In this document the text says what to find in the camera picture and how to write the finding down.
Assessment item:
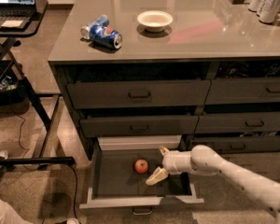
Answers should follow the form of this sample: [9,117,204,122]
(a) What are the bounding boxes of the blue pepsi can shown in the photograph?
[90,25,122,49]
[80,14,109,40]

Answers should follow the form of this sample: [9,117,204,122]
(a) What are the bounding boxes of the person's leg beige trousers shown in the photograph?
[0,199,33,224]

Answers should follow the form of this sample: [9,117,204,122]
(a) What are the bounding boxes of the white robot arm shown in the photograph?
[146,145,280,224]

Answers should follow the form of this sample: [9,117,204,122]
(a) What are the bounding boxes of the grey counter cabinet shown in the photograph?
[49,0,280,154]

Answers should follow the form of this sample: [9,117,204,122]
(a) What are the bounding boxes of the middle right drawer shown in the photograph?
[195,112,280,133]

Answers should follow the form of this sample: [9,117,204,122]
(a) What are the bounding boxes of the red apple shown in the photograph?
[134,159,149,174]

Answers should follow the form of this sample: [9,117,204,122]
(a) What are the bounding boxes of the open bottom left drawer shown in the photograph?
[79,135,203,215]

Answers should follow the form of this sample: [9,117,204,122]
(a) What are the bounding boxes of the white can front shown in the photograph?
[259,0,280,23]

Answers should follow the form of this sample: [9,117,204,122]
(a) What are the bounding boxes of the black cable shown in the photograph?
[8,103,79,219]

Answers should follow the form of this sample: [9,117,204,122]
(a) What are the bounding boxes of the top right drawer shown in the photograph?
[205,77,280,105]

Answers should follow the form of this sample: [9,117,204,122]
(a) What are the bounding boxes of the middle left drawer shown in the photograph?
[80,115,198,137]

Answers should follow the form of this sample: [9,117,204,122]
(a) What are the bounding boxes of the black laptop stand desk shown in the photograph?
[0,0,75,168]

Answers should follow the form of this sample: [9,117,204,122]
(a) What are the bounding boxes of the blue pepsi can rear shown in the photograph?
[80,14,109,40]

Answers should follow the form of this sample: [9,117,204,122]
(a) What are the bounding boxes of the white paper bowl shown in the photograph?
[137,10,173,33]

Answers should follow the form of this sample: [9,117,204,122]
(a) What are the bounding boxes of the yellow sticky note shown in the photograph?
[1,21,23,28]

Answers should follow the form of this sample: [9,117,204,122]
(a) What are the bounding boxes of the top left drawer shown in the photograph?
[66,80,210,109]

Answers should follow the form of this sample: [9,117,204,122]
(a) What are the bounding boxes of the white shoe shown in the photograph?
[65,218,80,224]

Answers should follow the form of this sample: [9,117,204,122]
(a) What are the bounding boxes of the blue pepsi can front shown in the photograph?
[90,25,122,49]

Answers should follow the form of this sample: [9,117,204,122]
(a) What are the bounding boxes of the bottom right drawer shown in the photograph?
[189,136,280,154]

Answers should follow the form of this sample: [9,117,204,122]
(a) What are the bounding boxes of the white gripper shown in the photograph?
[146,146,192,186]

